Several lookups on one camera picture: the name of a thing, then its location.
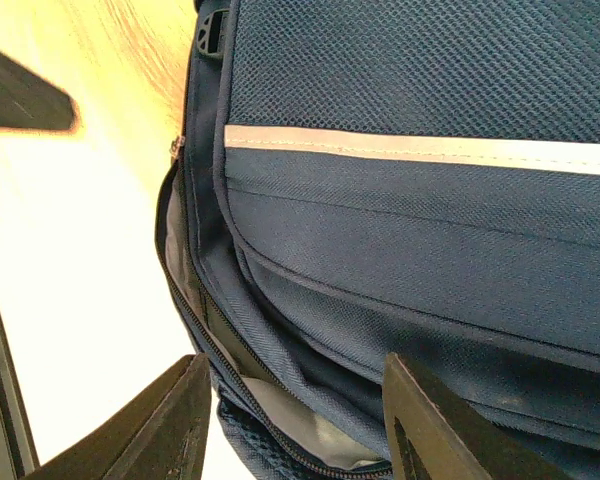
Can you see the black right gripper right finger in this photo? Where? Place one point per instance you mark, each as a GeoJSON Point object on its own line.
{"type": "Point", "coordinates": [434, 434]}

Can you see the navy blue student backpack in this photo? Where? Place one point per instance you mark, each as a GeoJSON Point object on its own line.
{"type": "Point", "coordinates": [360, 178]}

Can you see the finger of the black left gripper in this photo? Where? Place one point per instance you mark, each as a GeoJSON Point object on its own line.
{"type": "Point", "coordinates": [28, 102]}

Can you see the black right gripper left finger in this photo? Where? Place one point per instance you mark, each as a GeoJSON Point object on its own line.
{"type": "Point", "coordinates": [160, 434]}

